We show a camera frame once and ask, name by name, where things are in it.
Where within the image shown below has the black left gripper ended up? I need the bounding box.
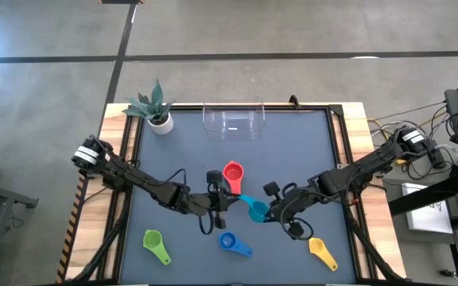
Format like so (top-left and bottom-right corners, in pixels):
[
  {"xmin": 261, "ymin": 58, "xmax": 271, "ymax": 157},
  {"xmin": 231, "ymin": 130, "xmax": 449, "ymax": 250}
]
[{"xmin": 188, "ymin": 170, "xmax": 241, "ymax": 230}]

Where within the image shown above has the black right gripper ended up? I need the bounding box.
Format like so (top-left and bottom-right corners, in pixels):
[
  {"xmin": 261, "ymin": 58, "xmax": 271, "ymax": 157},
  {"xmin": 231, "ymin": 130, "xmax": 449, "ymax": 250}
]
[{"xmin": 263, "ymin": 181, "xmax": 316, "ymax": 241}]

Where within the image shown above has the teal measuring cup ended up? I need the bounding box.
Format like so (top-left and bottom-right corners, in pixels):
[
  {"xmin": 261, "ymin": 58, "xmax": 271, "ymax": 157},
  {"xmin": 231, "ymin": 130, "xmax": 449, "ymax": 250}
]
[{"xmin": 237, "ymin": 193, "xmax": 270, "ymax": 223}]

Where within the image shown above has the red measuring cup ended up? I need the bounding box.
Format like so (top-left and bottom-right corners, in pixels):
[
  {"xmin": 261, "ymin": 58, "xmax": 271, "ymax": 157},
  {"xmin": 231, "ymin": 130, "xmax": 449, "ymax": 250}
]
[{"xmin": 222, "ymin": 160, "xmax": 245, "ymax": 195}]

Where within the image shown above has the blue measuring cup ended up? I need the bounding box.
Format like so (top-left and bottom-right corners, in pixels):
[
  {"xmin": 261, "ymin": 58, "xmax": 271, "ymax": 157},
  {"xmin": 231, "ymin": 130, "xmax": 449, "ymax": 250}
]
[{"xmin": 218, "ymin": 231, "xmax": 254, "ymax": 258}]

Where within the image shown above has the yellow measuring cup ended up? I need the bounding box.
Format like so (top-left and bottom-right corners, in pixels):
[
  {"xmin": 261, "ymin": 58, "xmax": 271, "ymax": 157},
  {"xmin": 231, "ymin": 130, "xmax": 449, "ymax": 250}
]
[{"xmin": 308, "ymin": 237, "xmax": 340, "ymax": 272}]

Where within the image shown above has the green measuring cup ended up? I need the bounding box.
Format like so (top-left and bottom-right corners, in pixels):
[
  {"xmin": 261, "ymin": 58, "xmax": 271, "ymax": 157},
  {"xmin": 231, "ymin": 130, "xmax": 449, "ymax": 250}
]
[{"xmin": 142, "ymin": 229, "xmax": 173, "ymax": 266}]

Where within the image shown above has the clear plastic basket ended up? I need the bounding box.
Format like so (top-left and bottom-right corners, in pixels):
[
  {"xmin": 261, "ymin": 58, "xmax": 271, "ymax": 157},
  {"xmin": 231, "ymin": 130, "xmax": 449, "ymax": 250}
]
[{"xmin": 202, "ymin": 101, "xmax": 266, "ymax": 141}]

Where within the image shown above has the green plant in white pot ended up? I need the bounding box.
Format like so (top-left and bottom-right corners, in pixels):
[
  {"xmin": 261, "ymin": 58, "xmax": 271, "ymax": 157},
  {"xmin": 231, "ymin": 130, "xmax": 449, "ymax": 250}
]
[{"xmin": 122, "ymin": 78, "xmax": 176, "ymax": 136}]

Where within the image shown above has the white flat box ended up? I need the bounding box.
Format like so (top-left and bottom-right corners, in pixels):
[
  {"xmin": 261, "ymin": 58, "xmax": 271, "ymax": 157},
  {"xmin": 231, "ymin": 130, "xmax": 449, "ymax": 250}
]
[{"xmin": 402, "ymin": 182, "xmax": 455, "ymax": 235}]

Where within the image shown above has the yellow black hazard tape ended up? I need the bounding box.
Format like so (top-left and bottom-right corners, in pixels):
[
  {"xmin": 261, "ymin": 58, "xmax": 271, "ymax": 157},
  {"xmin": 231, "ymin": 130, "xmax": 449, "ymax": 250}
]
[{"xmin": 56, "ymin": 174, "xmax": 89, "ymax": 285}]

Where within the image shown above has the black power strip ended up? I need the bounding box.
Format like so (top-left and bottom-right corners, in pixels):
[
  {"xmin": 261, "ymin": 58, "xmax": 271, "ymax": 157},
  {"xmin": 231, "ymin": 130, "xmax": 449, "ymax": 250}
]
[{"xmin": 429, "ymin": 146, "xmax": 447, "ymax": 170}]

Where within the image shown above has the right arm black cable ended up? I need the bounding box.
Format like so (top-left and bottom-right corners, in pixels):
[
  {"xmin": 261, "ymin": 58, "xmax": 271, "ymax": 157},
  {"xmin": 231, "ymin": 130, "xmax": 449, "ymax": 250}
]
[{"xmin": 278, "ymin": 181, "xmax": 314, "ymax": 242}]

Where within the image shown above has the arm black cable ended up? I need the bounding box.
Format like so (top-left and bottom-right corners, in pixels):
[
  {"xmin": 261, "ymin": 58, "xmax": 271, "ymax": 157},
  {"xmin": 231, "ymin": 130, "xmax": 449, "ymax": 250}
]
[
  {"xmin": 278, "ymin": 181, "xmax": 314, "ymax": 242},
  {"xmin": 149, "ymin": 168, "xmax": 214, "ymax": 236}
]

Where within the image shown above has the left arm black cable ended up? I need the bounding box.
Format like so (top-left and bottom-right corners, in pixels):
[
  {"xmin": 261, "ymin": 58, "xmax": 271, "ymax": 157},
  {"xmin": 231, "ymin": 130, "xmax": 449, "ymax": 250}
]
[{"xmin": 149, "ymin": 168, "xmax": 214, "ymax": 236}]

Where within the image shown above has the black table frame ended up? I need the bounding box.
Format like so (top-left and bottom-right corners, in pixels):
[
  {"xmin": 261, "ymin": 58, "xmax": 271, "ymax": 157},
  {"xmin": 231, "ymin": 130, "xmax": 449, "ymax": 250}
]
[{"xmin": 56, "ymin": 102, "xmax": 409, "ymax": 286}]

